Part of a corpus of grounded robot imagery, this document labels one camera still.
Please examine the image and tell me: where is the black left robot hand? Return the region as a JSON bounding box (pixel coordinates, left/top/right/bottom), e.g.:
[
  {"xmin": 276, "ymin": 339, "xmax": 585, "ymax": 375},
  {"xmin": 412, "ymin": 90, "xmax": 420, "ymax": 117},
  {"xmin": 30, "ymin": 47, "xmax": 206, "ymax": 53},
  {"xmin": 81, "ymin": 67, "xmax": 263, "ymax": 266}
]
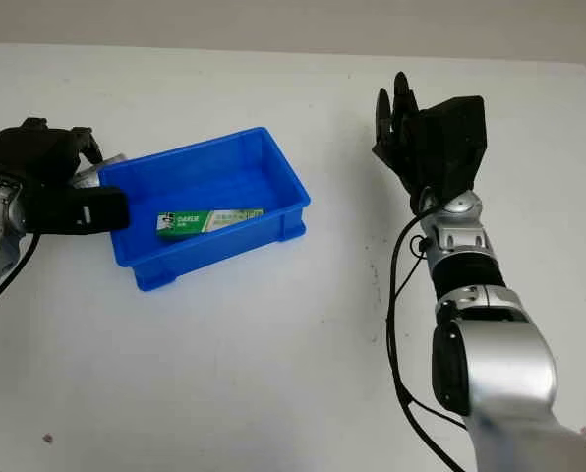
[{"xmin": 0, "ymin": 117, "xmax": 105, "ymax": 194}]

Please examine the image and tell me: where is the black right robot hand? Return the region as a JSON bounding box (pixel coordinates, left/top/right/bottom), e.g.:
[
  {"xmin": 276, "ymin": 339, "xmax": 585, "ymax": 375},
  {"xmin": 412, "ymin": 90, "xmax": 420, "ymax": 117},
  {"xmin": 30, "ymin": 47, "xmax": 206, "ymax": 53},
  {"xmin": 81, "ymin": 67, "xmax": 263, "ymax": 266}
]
[{"xmin": 371, "ymin": 71, "xmax": 451, "ymax": 215}]

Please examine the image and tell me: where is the green toothpaste box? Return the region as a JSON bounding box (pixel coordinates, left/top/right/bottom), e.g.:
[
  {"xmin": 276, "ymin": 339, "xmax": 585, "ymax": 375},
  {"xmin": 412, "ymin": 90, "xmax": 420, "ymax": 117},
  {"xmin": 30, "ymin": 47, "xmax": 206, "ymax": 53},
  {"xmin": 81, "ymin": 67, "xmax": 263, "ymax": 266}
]
[{"xmin": 155, "ymin": 207, "xmax": 266, "ymax": 241}]

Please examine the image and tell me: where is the blue plastic tray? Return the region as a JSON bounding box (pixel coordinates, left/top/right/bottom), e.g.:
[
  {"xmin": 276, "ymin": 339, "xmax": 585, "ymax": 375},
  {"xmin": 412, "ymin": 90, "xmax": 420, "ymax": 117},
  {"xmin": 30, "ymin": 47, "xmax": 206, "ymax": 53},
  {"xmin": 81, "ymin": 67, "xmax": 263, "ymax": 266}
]
[{"xmin": 97, "ymin": 126, "xmax": 313, "ymax": 294}]

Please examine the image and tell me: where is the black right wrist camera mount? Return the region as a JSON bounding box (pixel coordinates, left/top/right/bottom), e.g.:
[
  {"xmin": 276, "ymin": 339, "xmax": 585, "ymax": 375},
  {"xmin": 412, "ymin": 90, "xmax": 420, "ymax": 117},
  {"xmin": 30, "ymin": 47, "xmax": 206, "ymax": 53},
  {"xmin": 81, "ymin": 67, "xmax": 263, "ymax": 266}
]
[{"xmin": 418, "ymin": 94, "xmax": 487, "ymax": 204}]

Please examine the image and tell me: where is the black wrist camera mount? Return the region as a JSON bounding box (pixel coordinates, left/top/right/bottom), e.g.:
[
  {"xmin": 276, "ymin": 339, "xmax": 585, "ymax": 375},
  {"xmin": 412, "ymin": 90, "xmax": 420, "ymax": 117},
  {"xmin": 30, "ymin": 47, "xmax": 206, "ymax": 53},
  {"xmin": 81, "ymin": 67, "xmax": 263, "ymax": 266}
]
[
  {"xmin": 23, "ymin": 182, "xmax": 131, "ymax": 238},
  {"xmin": 418, "ymin": 94, "xmax": 487, "ymax": 204}
]

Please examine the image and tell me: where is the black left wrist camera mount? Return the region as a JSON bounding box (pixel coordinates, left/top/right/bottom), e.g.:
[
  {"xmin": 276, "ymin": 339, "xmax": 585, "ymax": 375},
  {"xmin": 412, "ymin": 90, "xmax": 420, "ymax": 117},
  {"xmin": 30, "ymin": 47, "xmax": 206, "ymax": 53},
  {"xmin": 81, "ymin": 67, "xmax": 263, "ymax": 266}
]
[{"xmin": 23, "ymin": 182, "xmax": 131, "ymax": 238}]

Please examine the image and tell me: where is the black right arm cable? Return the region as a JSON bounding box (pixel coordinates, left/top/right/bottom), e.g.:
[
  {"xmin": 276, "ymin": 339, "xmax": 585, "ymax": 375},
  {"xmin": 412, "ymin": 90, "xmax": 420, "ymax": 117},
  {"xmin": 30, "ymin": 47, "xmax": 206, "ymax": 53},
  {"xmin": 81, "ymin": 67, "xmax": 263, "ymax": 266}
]
[{"xmin": 384, "ymin": 208, "xmax": 472, "ymax": 472}]

